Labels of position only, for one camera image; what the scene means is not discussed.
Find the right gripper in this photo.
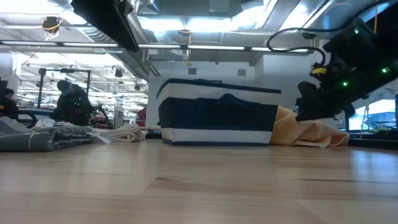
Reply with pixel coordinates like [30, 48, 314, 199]
[295, 17, 390, 122]

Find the orange checked towel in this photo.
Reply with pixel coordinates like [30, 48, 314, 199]
[269, 105, 351, 149]

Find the white red-striped towel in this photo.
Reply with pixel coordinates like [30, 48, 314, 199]
[90, 123, 149, 144]

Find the navy white striped fabric basket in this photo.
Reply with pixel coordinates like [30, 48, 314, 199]
[156, 78, 282, 146]

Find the grey checked towel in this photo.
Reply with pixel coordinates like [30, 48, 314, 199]
[0, 116, 95, 152]

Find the person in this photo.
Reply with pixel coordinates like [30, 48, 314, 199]
[51, 80, 98, 127]
[0, 88, 20, 121]

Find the red background object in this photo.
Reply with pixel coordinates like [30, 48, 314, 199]
[136, 107, 147, 127]

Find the black beam with light strips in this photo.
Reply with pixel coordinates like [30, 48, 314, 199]
[0, 40, 315, 54]

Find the ceiling reel with yellow cord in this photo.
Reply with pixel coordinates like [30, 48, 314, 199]
[41, 16, 63, 42]

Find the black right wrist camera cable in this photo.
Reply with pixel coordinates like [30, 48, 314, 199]
[266, 0, 385, 67]

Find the black background rig frame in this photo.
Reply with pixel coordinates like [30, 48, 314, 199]
[37, 67, 91, 110]

